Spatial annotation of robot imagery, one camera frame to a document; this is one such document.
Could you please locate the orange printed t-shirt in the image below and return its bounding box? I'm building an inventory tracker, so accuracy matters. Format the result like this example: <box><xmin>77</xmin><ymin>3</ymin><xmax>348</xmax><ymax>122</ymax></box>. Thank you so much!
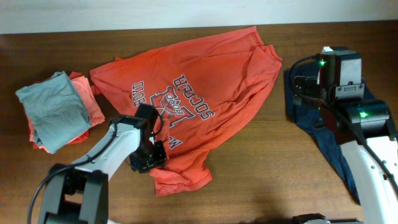
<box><xmin>90</xmin><ymin>27</ymin><xmax>282</xmax><ymax>196</ymax></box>

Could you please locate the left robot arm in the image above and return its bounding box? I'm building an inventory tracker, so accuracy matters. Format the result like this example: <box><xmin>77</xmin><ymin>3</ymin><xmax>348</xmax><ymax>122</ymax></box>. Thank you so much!
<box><xmin>38</xmin><ymin>104</ymin><xmax>167</xmax><ymax>223</ymax></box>

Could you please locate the folded pink shirt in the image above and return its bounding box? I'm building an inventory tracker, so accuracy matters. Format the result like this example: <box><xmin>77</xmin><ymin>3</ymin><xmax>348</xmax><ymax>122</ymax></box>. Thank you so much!
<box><xmin>28</xmin><ymin>76</ymin><xmax>106</xmax><ymax>154</ymax></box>

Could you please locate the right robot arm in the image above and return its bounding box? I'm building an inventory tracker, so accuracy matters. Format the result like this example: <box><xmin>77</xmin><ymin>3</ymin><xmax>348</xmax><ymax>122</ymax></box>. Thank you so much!
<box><xmin>285</xmin><ymin>47</ymin><xmax>397</xmax><ymax>223</ymax></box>

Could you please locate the navy blue garment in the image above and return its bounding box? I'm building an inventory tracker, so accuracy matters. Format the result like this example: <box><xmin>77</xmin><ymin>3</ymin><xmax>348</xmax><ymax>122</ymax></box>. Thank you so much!
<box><xmin>284</xmin><ymin>70</ymin><xmax>360</xmax><ymax>204</ymax></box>

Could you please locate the folded grey shirt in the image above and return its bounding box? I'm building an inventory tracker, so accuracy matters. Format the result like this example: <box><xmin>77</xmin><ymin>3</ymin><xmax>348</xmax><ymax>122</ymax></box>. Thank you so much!
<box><xmin>16</xmin><ymin>72</ymin><xmax>91</xmax><ymax>154</ymax></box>

